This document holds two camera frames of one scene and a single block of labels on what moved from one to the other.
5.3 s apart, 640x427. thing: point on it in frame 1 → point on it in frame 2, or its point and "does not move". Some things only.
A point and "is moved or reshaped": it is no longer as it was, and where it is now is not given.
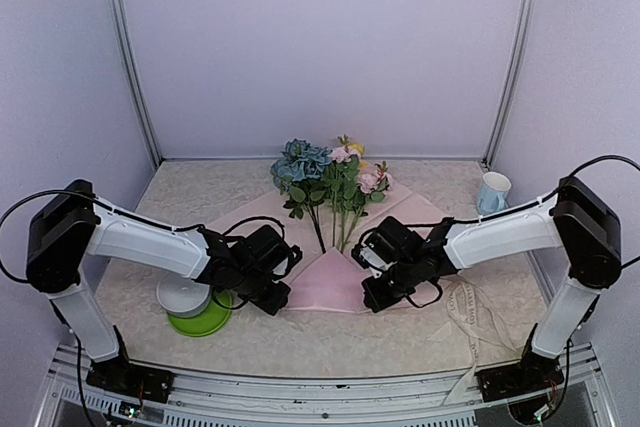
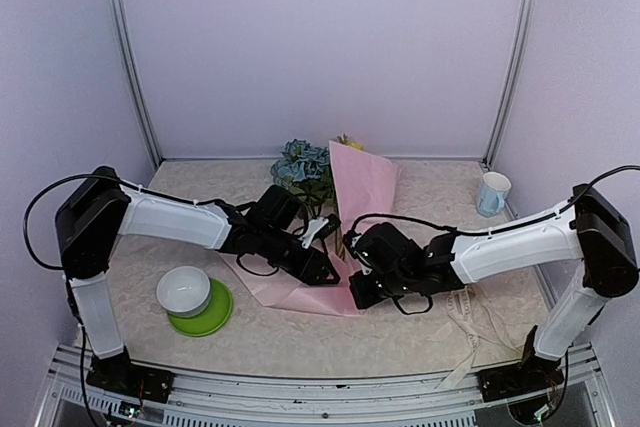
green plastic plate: [210, 321] does not move
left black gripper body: [250, 289] → [272, 249]
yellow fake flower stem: [358, 146] → [354, 144]
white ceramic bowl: [182, 297] does not move
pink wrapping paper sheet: [329, 282] is moved or reshaped
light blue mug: [494, 193] does not move
